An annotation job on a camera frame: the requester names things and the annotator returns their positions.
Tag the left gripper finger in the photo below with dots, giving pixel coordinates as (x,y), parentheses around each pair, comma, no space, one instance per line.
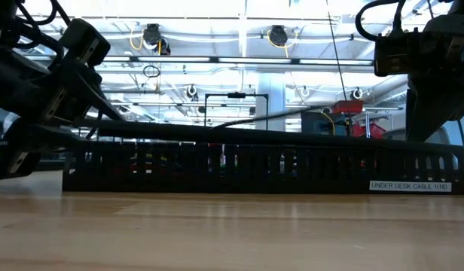
(25,150)
(104,103)

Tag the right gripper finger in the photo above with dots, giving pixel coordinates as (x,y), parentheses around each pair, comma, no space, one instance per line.
(431,109)

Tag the black duct cover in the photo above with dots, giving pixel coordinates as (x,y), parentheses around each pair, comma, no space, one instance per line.
(254,136)

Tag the black zip tie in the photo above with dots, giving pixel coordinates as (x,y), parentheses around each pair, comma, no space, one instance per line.
(269,117)

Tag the grey office chair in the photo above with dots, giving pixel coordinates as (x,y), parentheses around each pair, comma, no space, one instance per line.
(441,137)

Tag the red storage bins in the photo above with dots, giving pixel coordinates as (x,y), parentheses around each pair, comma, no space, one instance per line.
(347,106)

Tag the dark monitor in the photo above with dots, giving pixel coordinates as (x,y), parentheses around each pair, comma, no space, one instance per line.
(318,124)

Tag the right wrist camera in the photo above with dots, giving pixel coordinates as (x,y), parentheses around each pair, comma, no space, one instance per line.
(395,54)

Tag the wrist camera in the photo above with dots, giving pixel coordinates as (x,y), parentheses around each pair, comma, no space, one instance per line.
(85,41)
(395,54)

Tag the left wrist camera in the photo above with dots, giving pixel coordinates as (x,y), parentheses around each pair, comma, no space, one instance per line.
(85,41)

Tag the black stand frame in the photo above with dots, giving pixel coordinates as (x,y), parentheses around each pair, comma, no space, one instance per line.
(236,95)

